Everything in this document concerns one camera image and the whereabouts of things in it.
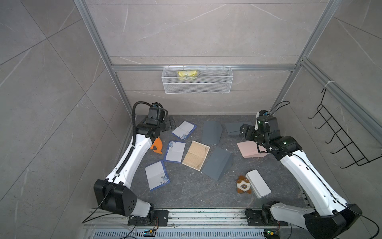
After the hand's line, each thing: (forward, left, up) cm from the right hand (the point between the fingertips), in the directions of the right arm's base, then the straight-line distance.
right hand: (249, 129), depth 75 cm
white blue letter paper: (+23, +36, -28) cm, 51 cm away
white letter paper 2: (+4, +41, -28) cm, 50 cm away
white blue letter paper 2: (-12, +52, -28) cm, 60 cm away
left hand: (+7, +44, 0) cm, 44 cm away
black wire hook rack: (-6, -38, +3) cm, 39 cm away
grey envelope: (-3, +13, -29) cm, 32 cm away
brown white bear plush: (-20, +2, -25) cm, 32 cm away
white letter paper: (+1, +28, -28) cm, 39 cm away
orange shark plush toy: (+9, +53, -25) cm, 60 cm away
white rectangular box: (-20, -6, -24) cm, 32 cm away
